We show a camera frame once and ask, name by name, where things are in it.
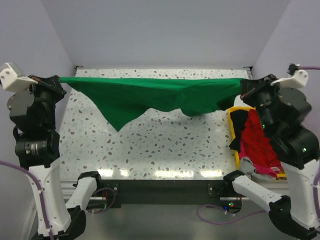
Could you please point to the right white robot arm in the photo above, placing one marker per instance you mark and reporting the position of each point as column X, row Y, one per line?
column 296, row 214

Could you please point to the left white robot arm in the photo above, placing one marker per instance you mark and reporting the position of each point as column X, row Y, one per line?
column 39, row 160

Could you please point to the white grey t shirt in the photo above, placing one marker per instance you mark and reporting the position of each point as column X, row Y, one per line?
column 247, row 167

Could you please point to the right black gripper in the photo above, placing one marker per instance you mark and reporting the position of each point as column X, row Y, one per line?
column 250, row 87

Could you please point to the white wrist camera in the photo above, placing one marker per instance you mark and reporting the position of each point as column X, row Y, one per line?
column 12, row 79
column 297, row 79

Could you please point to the yellow plastic bin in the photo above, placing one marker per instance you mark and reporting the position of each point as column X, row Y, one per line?
column 239, row 155

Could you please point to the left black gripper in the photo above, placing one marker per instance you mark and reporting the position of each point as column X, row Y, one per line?
column 52, row 83

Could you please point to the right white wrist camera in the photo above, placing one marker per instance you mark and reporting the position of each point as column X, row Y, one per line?
column 297, row 79

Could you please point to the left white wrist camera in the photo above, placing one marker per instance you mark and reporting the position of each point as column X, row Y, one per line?
column 12, row 79

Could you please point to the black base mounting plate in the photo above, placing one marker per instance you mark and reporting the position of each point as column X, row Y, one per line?
column 165, row 192

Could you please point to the red t shirt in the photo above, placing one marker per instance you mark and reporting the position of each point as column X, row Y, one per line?
column 256, row 145

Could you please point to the green t shirt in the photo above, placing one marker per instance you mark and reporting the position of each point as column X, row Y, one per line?
column 122, row 100

